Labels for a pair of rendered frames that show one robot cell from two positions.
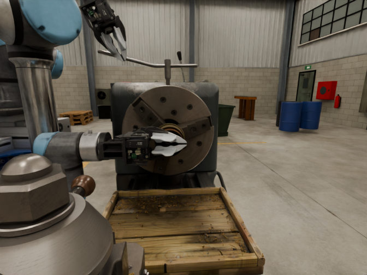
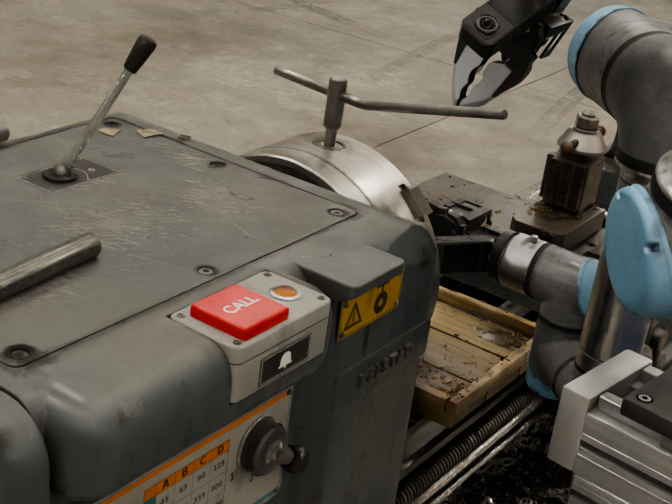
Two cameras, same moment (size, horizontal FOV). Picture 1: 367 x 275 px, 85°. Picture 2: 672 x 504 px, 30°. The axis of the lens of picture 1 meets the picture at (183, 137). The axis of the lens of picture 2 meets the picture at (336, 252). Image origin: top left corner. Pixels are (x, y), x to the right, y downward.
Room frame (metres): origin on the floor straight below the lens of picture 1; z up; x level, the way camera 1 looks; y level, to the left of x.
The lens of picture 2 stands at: (1.86, 0.92, 1.75)
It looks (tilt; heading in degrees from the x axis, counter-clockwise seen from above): 24 degrees down; 216
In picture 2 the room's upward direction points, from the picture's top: 8 degrees clockwise
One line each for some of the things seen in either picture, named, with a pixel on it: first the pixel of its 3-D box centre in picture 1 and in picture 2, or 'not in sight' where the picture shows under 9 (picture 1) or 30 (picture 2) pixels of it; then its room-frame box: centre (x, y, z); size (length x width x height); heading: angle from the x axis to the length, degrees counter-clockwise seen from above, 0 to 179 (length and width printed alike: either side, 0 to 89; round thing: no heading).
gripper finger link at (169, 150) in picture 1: (169, 151); not in sight; (0.50, 0.04, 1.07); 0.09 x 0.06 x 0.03; 93
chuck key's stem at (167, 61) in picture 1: (167, 77); (332, 122); (0.72, 0.05, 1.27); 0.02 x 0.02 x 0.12
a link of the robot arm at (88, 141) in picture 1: (95, 145); (523, 261); (0.49, 0.22, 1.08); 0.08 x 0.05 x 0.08; 3
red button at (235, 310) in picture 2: not in sight; (239, 315); (1.15, 0.31, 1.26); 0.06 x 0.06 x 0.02; 5
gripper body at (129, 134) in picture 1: (126, 146); (473, 241); (0.49, 0.14, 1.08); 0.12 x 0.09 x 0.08; 93
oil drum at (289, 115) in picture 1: (290, 116); not in sight; (6.37, -3.37, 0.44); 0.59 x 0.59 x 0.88
